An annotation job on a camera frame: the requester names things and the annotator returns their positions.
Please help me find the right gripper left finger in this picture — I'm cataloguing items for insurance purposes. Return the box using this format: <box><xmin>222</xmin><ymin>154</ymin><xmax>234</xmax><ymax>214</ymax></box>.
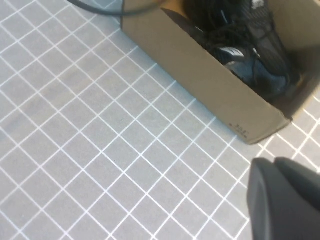
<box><xmin>246</xmin><ymin>157</ymin><xmax>320</xmax><ymax>240</ymax></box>

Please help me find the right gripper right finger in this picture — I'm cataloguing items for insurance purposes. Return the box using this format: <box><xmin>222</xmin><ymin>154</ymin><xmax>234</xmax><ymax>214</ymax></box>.
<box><xmin>274</xmin><ymin>156</ymin><xmax>320</xmax><ymax>212</ymax></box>

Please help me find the black knit sneaker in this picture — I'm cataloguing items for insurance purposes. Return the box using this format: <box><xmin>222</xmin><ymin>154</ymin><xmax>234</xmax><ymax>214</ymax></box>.
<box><xmin>161</xmin><ymin>0</ymin><xmax>291</xmax><ymax>103</ymax></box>
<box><xmin>246</xmin><ymin>0</ymin><xmax>292</xmax><ymax>76</ymax></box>

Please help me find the brown cardboard shoe box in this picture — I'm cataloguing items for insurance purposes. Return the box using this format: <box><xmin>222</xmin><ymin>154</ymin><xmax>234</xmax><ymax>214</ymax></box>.
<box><xmin>119</xmin><ymin>0</ymin><xmax>320</xmax><ymax>146</ymax></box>

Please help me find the black camera cable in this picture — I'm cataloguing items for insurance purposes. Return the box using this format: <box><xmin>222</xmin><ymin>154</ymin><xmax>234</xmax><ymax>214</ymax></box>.
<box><xmin>66</xmin><ymin>0</ymin><xmax>163</xmax><ymax>17</ymax></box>

